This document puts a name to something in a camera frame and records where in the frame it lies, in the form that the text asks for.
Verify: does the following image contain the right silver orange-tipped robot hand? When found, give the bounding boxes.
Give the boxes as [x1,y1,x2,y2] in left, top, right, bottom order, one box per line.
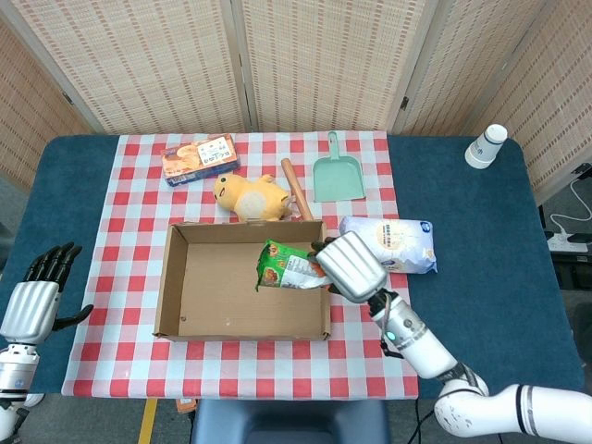
[310,230,389,305]

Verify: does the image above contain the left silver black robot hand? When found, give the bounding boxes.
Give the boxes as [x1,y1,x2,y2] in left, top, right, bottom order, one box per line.
[0,241,94,344]

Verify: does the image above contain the white blue bag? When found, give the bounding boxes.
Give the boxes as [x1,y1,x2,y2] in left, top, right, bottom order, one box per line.
[338,216,438,276]

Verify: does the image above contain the green snack bag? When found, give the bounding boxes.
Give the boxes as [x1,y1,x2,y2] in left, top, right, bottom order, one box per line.
[254,239,335,292]

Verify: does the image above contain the brown cardboard box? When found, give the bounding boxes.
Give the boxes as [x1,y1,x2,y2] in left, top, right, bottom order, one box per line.
[153,219,332,342]

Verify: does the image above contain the orange blue biscuit box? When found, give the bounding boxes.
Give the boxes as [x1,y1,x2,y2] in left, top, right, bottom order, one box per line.
[161,133,241,188]

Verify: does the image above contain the green plastic dustpan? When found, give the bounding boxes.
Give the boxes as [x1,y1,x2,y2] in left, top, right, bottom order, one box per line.
[312,130,366,204]

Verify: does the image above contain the wooden rolling pin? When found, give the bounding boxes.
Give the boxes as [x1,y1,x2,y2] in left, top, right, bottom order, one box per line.
[280,157,315,222]

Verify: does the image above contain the red white checkered tablecloth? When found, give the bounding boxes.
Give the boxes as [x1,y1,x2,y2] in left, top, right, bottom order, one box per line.
[60,130,421,401]

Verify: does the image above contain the yellow plush duck toy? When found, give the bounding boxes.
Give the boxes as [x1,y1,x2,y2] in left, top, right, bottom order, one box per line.
[213,173,293,223]

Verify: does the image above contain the dark blue table mat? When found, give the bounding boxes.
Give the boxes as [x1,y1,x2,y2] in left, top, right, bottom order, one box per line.
[0,134,586,401]

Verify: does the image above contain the yellow floor tape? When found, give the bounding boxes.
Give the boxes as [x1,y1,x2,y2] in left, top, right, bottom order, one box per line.
[137,398,159,444]

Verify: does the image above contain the dark blue chair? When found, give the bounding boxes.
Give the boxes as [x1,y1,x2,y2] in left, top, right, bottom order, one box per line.
[190,398,391,444]

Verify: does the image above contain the woven folding screen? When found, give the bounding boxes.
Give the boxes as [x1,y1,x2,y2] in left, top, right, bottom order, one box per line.
[0,0,592,207]

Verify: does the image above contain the white power strip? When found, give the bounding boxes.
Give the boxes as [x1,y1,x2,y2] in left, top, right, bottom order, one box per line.
[547,233,589,253]

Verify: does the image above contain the white cable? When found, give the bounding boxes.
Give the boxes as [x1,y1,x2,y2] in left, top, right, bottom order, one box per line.
[549,178,592,240]

